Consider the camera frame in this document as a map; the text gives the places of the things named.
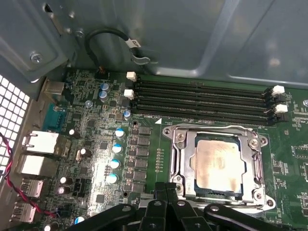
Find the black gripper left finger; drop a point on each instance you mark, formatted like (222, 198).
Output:
(156, 216)

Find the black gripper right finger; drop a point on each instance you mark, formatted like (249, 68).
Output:
(178, 216)

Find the silver CPU chip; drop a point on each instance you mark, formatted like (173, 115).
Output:
(216, 163)

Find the CPU socket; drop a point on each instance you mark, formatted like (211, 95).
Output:
(179, 137)

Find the black RAM slot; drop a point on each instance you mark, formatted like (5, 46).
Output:
(204, 113)
(204, 85)
(204, 95)
(204, 104)

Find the silver top black capacitor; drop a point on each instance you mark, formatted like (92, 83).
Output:
(83, 151)
(61, 190)
(72, 132)
(48, 227)
(63, 180)

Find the green motherboard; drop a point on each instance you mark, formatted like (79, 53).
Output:
(284, 168)

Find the silver USB port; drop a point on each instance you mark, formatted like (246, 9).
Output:
(24, 213)
(31, 187)
(31, 164)

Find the silver ethernet port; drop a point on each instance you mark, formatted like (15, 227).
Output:
(41, 142)

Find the blue serial port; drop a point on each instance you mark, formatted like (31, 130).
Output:
(54, 118)

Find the silver metal port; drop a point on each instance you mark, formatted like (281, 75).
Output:
(54, 87)

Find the black grey PC case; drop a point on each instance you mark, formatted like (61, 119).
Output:
(168, 36)

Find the silver case screw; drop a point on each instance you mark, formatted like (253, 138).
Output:
(36, 58)

